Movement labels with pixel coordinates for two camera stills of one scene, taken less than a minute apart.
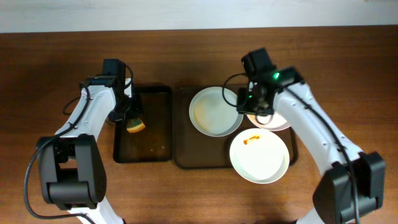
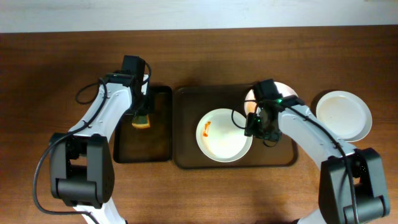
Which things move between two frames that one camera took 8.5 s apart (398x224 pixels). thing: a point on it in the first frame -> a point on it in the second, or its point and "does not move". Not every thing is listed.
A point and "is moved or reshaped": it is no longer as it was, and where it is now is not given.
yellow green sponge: (135, 125) is moved or reshaped
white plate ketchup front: (259, 155) -> (221, 135)
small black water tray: (153, 144) does not move
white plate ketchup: (213, 111) -> (344, 114)
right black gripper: (254, 107) -> (262, 131)
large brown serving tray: (193, 150) does not move
